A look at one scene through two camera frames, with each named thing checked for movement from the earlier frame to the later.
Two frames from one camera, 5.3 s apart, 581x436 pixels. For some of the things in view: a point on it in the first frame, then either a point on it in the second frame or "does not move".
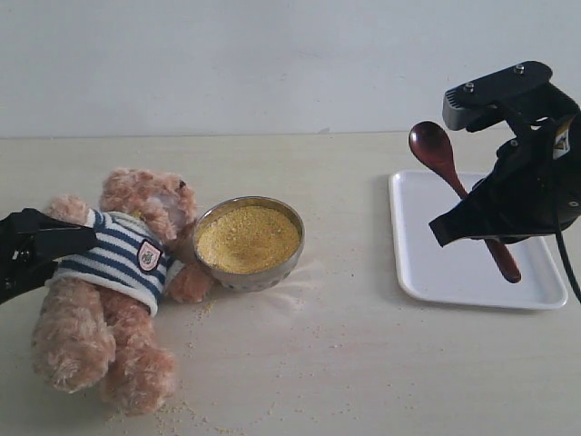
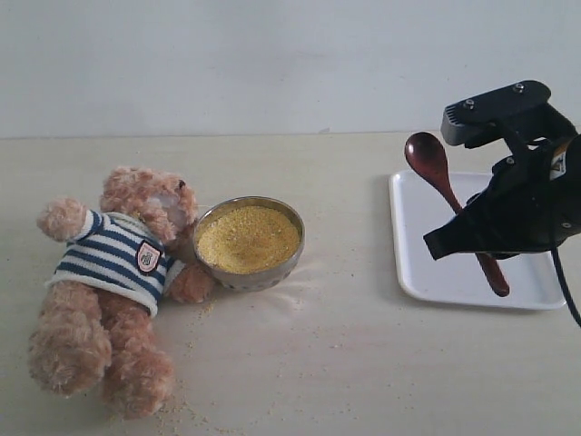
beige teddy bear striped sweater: (97, 325) does not move
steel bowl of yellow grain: (249, 242) does not move
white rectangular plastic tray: (465, 274) does not move
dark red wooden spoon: (431, 143) -> (428, 154)
